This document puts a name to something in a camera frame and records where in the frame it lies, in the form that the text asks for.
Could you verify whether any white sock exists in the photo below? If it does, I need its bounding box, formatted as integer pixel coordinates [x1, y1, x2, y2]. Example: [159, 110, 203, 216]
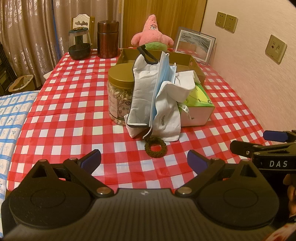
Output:
[152, 70, 200, 142]

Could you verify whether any dark green hair scrunchie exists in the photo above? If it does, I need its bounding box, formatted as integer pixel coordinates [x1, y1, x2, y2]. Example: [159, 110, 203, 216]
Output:
[144, 137, 168, 158]

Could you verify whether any blue surgical mask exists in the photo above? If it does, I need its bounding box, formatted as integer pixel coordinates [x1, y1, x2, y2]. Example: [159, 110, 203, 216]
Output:
[143, 51, 178, 140]

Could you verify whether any white quilted face mask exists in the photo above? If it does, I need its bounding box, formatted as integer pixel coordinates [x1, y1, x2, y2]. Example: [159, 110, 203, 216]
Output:
[125, 45, 159, 138]

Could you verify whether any person's right hand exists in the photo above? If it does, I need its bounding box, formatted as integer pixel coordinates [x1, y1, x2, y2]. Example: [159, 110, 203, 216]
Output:
[283, 174, 296, 217]

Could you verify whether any red white checkered tablecloth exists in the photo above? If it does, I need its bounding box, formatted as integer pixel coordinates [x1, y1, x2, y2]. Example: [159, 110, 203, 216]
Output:
[6, 52, 266, 190]

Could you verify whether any green tissue box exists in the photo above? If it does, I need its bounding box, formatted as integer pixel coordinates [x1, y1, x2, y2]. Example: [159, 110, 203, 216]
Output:
[178, 83, 215, 127]

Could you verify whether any blue patterned cloth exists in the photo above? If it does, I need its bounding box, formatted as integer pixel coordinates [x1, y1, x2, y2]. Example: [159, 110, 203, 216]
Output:
[0, 90, 40, 238]

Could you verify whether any gold-lid nut jar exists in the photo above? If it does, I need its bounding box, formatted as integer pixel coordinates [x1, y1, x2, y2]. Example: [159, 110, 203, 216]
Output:
[107, 63, 134, 126]

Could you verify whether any beige basket on floor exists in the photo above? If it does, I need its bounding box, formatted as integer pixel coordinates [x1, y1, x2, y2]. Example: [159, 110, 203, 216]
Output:
[8, 74, 36, 93]

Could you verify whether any brown cardboard box tray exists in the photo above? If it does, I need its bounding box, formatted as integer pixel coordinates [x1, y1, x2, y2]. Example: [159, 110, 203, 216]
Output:
[116, 48, 206, 86]

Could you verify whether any framed sand picture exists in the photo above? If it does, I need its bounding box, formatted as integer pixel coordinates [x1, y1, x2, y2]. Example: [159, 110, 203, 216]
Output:
[173, 27, 216, 64]

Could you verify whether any glass jar dark lid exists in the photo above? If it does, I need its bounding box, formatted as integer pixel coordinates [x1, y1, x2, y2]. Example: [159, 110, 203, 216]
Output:
[68, 27, 91, 60]

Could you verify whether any brown wooden canister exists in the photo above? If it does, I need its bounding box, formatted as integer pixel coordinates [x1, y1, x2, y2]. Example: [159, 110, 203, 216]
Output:
[97, 20, 119, 59]

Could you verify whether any pink starfish plush toy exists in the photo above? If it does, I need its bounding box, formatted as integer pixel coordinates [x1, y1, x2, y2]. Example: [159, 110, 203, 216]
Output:
[131, 15, 174, 51]

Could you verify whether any beige curtain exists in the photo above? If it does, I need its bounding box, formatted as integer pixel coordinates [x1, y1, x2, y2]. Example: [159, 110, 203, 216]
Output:
[1, 1, 123, 87]

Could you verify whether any white wooden chair back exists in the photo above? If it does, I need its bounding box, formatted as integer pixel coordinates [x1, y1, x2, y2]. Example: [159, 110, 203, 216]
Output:
[71, 14, 95, 48]

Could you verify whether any wooden door panel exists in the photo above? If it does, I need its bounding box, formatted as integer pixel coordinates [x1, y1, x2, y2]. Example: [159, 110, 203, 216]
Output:
[122, 0, 207, 48]

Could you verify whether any single wall socket plate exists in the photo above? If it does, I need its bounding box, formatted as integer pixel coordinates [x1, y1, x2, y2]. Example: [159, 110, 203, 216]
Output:
[265, 35, 287, 64]

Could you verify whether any double wall socket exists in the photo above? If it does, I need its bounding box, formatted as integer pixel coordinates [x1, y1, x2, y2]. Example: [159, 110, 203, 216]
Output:
[215, 12, 238, 33]

